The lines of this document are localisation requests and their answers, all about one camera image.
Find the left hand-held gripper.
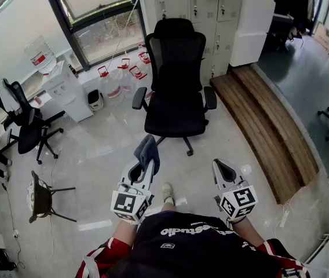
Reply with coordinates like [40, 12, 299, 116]
[111, 158, 156, 225]

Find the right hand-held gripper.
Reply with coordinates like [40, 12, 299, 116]
[212, 158, 258, 222]

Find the grey-blue cloth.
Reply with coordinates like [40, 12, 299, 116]
[133, 134, 160, 175]

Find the person's right forearm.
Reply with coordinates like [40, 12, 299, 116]
[231, 217, 267, 248]

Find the person's left forearm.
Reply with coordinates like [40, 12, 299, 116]
[111, 221, 140, 253]

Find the person's white shoe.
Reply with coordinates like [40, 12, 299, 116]
[162, 181, 174, 206]

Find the person's leg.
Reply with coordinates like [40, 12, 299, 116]
[161, 197, 177, 214]

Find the black wheeled chair base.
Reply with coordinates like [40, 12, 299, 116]
[154, 134, 196, 157]

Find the wooden slat platform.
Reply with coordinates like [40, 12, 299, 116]
[209, 64, 320, 205]

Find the white power strip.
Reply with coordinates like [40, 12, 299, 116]
[279, 209, 291, 229]

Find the black chair seat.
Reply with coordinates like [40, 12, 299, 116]
[144, 90, 207, 138]

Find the black chair armrest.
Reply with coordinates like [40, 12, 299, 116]
[131, 86, 148, 111]
[203, 86, 218, 111]

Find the person's black red shirt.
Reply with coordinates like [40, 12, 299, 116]
[74, 210, 312, 278]

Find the white trash bin black liner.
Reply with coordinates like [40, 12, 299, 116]
[87, 89, 105, 112]

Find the black metal stool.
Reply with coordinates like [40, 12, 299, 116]
[25, 170, 78, 224]

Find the white water dispenser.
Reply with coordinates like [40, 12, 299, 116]
[42, 60, 94, 123]

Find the white metal rack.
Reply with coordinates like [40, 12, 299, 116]
[302, 229, 329, 272]

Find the white garment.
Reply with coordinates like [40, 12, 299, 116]
[0, 78, 21, 115]

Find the black chair headrest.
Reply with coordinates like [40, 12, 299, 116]
[153, 18, 196, 40]

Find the tall white box unit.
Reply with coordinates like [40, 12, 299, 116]
[229, 0, 277, 68]

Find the grey metal locker cabinet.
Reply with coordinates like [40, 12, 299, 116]
[139, 0, 244, 82]

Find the white bag strap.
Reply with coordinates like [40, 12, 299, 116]
[82, 252, 102, 278]

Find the white window cord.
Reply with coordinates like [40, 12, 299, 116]
[105, 0, 141, 71]

